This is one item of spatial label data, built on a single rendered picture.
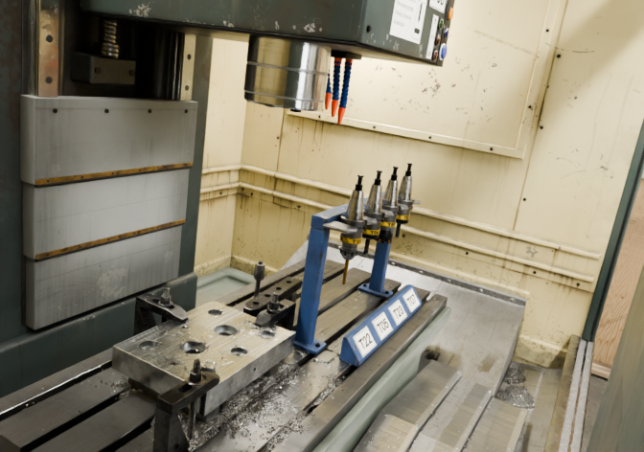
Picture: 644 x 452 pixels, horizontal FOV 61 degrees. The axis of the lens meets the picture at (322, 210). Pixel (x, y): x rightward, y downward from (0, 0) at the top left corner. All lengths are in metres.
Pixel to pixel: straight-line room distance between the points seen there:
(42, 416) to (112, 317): 0.49
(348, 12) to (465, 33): 1.14
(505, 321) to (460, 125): 0.69
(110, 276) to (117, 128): 0.38
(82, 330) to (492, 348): 1.22
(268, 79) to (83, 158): 0.50
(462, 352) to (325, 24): 1.25
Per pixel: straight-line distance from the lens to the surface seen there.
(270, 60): 1.02
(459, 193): 2.01
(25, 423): 1.11
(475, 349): 1.88
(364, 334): 1.35
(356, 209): 1.24
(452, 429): 1.46
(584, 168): 1.94
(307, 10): 0.94
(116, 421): 1.09
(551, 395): 1.93
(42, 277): 1.35
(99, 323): 1.54
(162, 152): 1.48
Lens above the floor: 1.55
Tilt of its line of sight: 14 degrees down
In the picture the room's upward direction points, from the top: 8 degrees clockwise
